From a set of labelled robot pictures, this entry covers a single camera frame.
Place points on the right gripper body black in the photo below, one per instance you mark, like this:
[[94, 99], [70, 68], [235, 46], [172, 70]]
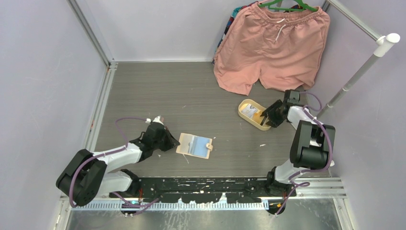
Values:
[[279, 111]]

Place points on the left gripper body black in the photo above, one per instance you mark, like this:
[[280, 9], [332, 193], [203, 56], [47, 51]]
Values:
[[165, 143]]

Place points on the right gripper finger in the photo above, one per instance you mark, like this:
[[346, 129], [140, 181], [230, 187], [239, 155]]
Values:
[[273, 112], [266, 121]]

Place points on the yellow card with dark stripe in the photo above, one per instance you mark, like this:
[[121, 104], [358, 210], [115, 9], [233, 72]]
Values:
[[259, 118]]

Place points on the beige leather card holder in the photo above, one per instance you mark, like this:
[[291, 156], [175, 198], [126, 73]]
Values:
[[195, 146]]

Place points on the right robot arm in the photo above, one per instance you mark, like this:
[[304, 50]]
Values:
[[312, 147]]

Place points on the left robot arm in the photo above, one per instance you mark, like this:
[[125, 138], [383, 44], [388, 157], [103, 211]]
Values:
[[92, 174]]

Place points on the white card in tray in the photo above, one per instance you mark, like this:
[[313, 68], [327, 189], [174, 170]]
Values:
[[249, 111]]

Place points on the yellow oval tray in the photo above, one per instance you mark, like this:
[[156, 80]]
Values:
[[251, 121]]

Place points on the pink shorts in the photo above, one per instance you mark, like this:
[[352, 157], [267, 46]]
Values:
[[281, 50]]

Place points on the green clothes hanger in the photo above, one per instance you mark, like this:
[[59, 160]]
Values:
[[283, 6]]

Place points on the colourful garment behind shorts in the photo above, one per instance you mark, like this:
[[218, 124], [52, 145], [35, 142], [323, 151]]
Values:
[[230, 21]]

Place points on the white clothes rack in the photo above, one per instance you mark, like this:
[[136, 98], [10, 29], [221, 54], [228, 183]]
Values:
[[371, 117]]

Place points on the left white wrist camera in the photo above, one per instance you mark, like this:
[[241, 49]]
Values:
[[158, 119]]

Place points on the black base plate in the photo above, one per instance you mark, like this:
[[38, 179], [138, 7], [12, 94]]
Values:
[[207, 190]]

